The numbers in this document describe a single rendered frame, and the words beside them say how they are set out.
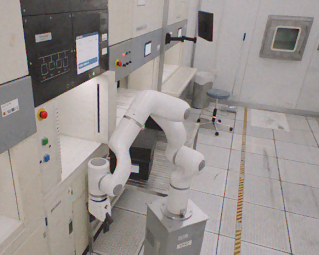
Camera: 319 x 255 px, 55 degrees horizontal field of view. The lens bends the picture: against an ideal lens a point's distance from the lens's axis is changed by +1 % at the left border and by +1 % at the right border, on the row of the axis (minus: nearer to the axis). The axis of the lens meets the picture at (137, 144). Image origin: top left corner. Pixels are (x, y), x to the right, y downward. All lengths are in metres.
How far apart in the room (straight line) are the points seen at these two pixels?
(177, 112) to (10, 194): 0.91
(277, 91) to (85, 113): 4.52
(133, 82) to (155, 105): 2.42
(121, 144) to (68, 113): 1.24
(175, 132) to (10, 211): 0.93
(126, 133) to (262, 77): 5.11
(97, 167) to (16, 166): 0.48
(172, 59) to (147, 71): 1.51
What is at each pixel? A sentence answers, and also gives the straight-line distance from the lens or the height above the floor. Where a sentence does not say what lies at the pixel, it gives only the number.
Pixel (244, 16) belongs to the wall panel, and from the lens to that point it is 6.01.
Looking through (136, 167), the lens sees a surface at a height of 0.86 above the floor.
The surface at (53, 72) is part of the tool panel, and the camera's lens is 1.64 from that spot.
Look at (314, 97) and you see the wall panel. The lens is 6.35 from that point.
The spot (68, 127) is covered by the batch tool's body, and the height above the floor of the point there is 0.95.
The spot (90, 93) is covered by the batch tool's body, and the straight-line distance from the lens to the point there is 2.24.
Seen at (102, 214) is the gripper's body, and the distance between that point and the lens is 1.28.
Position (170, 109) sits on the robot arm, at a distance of 1.30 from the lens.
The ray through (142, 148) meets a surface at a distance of 1.98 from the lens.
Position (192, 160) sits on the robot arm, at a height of 1.16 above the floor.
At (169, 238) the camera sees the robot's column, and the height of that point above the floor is 0.69.
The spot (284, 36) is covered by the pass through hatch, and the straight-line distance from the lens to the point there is 5.93.
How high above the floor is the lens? 1.93
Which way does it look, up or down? 27 degrees down
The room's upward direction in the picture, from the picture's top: 3 degrees clockwise
